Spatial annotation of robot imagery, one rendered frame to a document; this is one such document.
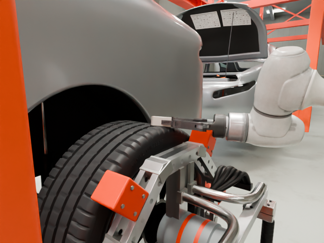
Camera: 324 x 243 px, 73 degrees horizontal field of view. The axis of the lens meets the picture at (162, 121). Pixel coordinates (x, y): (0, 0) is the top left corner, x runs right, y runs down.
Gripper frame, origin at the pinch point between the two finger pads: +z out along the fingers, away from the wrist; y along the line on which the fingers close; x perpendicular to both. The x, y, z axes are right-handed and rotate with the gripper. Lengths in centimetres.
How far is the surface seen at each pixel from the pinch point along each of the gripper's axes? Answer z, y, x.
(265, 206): -34.0, -1.6, -23.2
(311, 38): -160, 306, 105
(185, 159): -9.2, -7.9, -9.6
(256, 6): -121, 565, 253
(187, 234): -11.5, -12.3, -29.8
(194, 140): -10.7, 7.3, -6.6
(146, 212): -2.1, -23.5, -18.7
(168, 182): -4.7, -7.7, -17.3
